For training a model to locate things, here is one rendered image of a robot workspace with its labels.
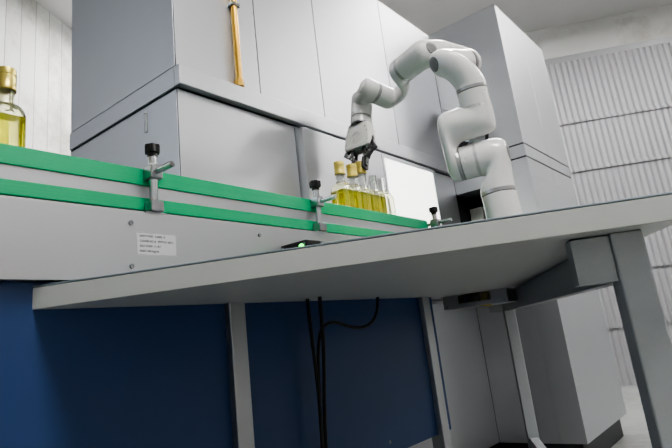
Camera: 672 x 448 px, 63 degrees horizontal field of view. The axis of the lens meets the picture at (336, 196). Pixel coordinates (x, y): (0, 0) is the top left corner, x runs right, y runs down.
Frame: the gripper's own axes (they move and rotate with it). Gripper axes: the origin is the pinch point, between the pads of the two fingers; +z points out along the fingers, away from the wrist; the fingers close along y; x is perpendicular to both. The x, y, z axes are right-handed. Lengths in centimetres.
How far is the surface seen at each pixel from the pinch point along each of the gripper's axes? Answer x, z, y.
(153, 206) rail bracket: -79, 50, 15
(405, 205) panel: 46.5, -6.4, -11.8
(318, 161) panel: -7.4, -1.7, -12.1
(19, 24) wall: -48, -174, -265
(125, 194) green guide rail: -84, 49, 12
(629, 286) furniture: -51, 68, 83
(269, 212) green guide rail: -49, 39, 13
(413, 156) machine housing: 54, -33, -12
